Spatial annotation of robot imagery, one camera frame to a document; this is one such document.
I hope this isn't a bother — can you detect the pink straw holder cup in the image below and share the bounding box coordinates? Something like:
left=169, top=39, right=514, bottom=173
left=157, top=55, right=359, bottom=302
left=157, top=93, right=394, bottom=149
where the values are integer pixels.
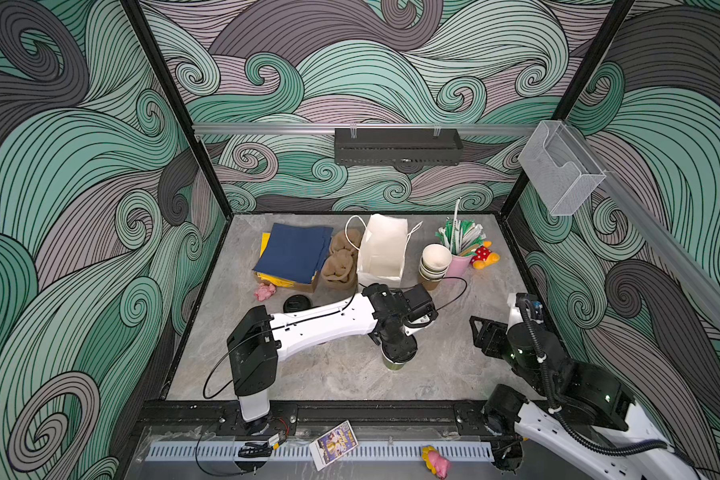
left=446, top=255, right=471, bottom=277

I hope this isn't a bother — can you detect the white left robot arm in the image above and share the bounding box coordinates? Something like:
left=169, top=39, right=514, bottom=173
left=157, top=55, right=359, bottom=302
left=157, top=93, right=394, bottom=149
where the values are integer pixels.
left=226, top=283, right=438, bottom=423

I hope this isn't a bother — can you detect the navy blue napkin stack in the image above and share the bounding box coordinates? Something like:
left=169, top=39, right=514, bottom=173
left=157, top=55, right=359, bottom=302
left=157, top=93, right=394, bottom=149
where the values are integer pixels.
left=253, top=223, right=333, bottom=285

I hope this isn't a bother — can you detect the red yellow plush toy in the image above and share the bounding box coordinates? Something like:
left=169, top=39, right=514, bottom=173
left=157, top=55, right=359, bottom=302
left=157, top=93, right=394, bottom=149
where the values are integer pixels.
left=470, top=241, right=501, bottom=270

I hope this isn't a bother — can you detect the black corner frame post left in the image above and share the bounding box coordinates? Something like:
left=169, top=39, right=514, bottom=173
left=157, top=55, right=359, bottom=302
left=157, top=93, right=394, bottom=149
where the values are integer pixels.
left=120, top=0, right=233, bottom=221

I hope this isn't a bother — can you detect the colourful picture card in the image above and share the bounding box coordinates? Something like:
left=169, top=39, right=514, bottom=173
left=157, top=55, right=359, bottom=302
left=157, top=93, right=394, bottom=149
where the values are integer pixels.
left=309, top=420, right=359, bottom=471

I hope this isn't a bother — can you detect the white slotted cable duct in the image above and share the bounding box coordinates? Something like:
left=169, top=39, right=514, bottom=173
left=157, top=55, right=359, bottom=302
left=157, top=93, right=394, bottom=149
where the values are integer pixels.
left=146, top=440, right=496, bottom=464

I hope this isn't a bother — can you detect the brown cup sleeve pile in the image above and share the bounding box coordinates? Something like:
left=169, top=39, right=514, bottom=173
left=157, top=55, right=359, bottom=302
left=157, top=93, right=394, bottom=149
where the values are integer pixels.
left=320, top=229, right=362, bottom=290

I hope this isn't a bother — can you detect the pink yellow toy figure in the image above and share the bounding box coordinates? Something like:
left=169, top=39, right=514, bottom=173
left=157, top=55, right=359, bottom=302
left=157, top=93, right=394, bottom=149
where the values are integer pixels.
left=421, top=446, right=451, bottom=480

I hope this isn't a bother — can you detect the white paper takeout bag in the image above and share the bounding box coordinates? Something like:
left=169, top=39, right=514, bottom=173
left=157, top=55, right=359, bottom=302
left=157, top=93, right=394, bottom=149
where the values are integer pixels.
left=344, top=214, right=422, bottom=290

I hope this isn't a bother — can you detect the black corner frame post right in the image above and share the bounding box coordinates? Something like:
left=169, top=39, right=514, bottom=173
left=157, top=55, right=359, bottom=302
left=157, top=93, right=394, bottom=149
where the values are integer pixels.
left=499, top=0, right=636, bottom=217

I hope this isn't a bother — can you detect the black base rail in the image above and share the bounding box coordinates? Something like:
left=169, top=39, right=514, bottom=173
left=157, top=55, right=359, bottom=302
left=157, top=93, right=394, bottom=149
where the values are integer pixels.
left=137, top=400, right=509, bottom=438

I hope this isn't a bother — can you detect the aluminium wall rail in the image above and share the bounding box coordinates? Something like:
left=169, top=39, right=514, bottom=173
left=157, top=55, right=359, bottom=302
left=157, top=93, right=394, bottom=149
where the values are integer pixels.
left=192, top=122, right=536, bottom=136

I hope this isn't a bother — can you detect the pink squishy toy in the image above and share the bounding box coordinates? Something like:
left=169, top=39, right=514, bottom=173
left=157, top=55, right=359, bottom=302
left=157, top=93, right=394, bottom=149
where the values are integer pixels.
left=254, top=283, right=277, bottom=302

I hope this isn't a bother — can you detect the stack of black cup lids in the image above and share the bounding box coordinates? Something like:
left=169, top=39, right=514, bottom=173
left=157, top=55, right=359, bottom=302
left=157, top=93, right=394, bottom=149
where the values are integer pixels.
left=282, top=294, right=312, bottom=313

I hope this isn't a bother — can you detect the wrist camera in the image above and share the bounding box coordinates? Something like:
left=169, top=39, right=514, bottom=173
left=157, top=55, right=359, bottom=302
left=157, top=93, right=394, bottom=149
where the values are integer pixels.
left=507, top=293, right=545, bottom=328
left=403, top=284, right=438, bottom=329

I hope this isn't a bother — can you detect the stack of green paper cups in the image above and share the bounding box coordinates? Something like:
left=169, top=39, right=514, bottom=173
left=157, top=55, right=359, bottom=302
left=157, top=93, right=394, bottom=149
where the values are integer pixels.
left=418, top=244, right=452, bottom=291

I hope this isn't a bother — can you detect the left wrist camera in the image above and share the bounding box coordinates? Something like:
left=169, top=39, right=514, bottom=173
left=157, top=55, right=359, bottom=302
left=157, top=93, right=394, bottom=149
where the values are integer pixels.
left=403, top=284, right=438, bottom=329

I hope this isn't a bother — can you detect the black wall shelf tray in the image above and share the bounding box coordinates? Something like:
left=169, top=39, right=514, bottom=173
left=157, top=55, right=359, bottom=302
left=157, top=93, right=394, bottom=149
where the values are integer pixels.
left=334, top=129, right=464, bottom=167

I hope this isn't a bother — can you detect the wrapped straws bundle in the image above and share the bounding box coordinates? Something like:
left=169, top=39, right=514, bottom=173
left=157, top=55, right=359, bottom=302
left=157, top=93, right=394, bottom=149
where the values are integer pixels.
left=435, top=197, right=486, bottom=256

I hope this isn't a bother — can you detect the black corner frame post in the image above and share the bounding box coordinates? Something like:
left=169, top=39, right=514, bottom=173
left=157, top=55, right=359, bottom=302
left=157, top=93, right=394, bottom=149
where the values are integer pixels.
left=499, top=0, right=636, bottom=217
left=120, top=0, right=233, bottom=221

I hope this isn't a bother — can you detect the clear acrylic wall holder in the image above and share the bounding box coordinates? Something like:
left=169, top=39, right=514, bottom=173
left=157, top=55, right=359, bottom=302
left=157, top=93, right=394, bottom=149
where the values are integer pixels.
left=518, top=120, right=606, bottom=217

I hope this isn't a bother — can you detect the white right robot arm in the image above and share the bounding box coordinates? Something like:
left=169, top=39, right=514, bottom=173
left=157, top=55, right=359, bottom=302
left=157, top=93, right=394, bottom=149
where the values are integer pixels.
left=469, top=310, right=703, bottom=479

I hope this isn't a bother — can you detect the brown cardboard napkin tray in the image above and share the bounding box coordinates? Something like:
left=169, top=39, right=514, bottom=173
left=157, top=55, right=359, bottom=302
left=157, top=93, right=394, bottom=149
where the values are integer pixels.
left=254, top=273, right=319, bottom=293

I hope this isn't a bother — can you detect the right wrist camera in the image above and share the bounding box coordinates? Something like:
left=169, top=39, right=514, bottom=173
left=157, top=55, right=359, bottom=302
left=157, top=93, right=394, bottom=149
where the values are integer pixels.
left=507, top=293, right=545, bottom=328

